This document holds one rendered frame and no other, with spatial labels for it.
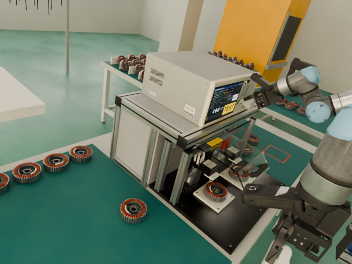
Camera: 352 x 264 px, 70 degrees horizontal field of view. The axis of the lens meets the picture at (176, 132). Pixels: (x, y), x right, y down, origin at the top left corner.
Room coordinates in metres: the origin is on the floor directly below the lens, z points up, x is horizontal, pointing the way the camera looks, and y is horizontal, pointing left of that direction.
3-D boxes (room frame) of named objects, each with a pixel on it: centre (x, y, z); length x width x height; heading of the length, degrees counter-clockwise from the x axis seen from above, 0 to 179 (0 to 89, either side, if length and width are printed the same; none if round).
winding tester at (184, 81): (1.24, -0.07, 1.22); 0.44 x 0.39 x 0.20; 146
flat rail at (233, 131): (1.11, -0.24, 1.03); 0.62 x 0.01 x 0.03; 146
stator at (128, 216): (0.75, 0.10, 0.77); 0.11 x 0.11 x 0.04
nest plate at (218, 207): (0.95, -0.26, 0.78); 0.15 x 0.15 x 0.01; 56
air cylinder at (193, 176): (1.03, -0.14, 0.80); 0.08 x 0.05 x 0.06; 146
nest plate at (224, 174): (1.15, -0.39, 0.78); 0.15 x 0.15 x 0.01; 56
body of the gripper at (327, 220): (0.36, -0.27, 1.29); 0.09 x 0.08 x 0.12; 64
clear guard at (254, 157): (0.94, -0.24, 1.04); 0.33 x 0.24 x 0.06; 56
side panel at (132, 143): (1.01, 0.19, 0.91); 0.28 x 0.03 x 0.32; 56
